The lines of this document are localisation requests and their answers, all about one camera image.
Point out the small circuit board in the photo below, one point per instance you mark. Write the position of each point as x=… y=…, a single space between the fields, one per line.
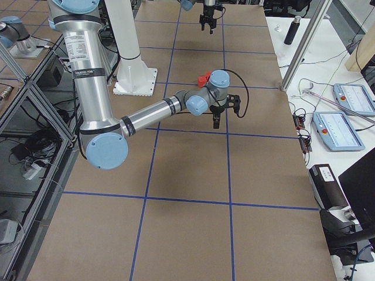
x=305 y=143
x=299 y=121

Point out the far teach pendant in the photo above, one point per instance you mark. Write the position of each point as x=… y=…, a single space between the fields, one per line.
x=354 y=97

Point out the black monitor stand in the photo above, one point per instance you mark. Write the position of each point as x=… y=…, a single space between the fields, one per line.
x=345 y=239

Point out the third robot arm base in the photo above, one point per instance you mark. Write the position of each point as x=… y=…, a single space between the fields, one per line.
x=16 y=38

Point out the black water bottle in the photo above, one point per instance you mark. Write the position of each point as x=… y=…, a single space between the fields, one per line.
x=293 y=28

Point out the teach pendant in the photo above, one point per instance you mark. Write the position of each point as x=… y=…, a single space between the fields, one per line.
x=354 y=97
x=336 y=132

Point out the black power adapter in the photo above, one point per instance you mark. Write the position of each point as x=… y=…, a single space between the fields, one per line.
x=20 y=151

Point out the near teach pendant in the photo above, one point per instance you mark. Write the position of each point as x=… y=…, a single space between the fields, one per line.
x=336 y=132

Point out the aluminium frame post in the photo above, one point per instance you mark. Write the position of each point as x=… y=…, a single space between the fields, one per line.
x=302 y=48

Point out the black box with label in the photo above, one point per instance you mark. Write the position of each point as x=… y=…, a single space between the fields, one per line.
x=326 y=189

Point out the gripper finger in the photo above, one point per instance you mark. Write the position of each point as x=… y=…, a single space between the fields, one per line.
x=212 y=27
x=216 y=121
x=202 y=25

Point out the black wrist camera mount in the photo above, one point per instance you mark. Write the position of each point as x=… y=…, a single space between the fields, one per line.
x=234 y=101

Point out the black device under table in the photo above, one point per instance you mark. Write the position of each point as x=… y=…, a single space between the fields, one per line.
x=52 y=75

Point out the wooden board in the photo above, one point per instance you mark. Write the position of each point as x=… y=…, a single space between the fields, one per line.
x=363 y=53

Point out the black monitor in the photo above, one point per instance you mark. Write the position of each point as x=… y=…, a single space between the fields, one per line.
x=357 y=183

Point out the metal rod tool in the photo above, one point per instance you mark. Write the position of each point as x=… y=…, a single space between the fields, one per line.
x=333 y=102

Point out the white power strip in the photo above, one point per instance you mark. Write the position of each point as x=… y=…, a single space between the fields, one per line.
x=31 y=171

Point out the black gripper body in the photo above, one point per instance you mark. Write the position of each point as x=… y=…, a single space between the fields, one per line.
x=208 y=11
x=216 y=110

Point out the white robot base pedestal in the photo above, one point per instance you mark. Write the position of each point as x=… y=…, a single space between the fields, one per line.
x=134 y=77

